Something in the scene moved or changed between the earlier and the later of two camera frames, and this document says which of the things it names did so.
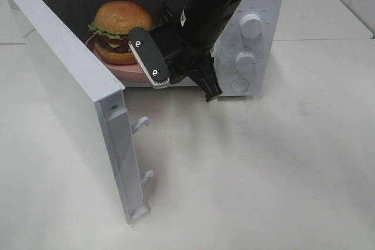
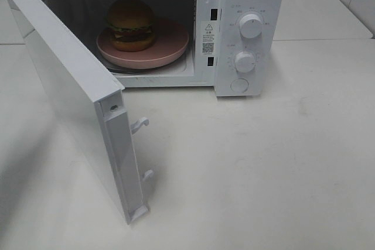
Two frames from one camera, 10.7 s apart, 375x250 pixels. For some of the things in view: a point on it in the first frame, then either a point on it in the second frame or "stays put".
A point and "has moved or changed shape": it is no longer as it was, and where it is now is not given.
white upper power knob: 251,26 stays put
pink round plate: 128,74 has moved or changed shape
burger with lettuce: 111,28 has moved or changed shape
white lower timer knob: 245,62 stays put
